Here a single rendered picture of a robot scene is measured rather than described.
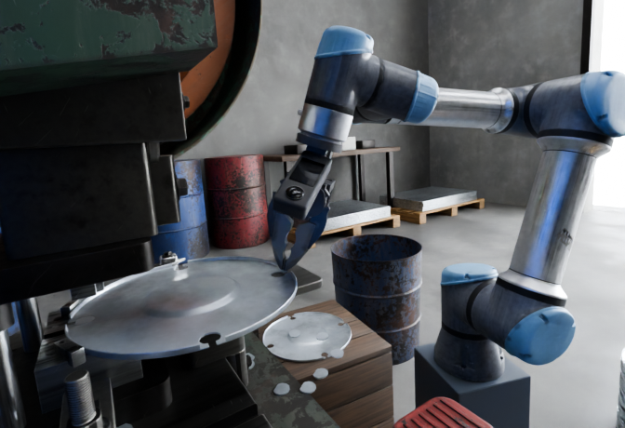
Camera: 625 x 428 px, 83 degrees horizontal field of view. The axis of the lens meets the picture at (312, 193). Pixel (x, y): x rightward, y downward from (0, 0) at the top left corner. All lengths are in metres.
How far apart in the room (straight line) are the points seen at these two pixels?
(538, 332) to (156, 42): 0.69
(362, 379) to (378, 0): 4.96
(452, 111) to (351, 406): 0.87
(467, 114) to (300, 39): 3.92
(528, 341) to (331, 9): 4.57
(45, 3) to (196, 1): 0.10
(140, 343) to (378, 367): 0.87
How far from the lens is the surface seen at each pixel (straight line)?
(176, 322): 0.47
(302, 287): 0.51
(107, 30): 0.30
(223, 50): 0.89
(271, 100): 4.24
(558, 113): 0.79
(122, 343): 0.45
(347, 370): 1.14
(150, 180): 0.42
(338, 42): 0.51
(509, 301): 0.76
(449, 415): 0.34
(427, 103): 0.56
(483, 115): 0.80
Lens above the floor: 0.98
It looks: 8 degrees down
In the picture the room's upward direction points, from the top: 4 degrees counter-clockwise
